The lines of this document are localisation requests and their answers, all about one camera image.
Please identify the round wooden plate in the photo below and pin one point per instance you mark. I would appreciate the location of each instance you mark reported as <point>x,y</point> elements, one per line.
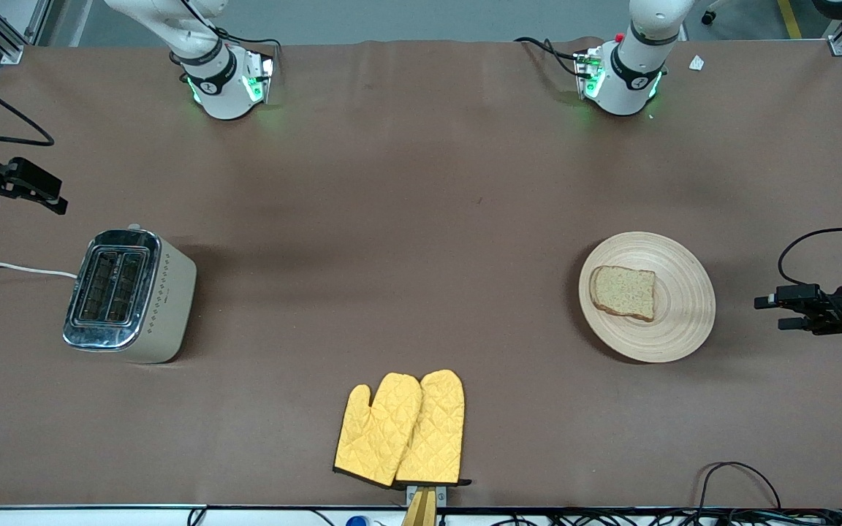
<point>677,329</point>

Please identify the brown toast slice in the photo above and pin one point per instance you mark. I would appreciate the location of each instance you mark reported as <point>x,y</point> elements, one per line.
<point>624,292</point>

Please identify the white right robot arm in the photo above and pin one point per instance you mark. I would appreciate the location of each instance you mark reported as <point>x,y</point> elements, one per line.
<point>220,95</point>

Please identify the silver two-slot toaster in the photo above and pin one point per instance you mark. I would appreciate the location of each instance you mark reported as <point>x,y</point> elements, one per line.
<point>136,299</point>

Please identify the white paper scrap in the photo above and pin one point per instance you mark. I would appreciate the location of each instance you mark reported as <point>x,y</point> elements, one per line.
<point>696,63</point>

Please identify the black caster wheel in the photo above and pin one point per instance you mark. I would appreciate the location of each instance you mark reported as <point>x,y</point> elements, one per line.
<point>710,14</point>

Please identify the brown table cover sheet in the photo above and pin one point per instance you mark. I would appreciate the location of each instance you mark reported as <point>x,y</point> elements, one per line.
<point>428,219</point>

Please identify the yellow quilted oven mitt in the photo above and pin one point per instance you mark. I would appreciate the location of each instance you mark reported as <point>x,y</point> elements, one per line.
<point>435,431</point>
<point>373,438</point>

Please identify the blue cap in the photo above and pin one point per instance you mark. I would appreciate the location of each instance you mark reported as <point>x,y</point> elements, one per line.
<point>357,521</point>

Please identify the wooden stick with metal bracket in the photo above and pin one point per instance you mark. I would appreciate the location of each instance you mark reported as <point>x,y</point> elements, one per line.
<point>421,511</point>

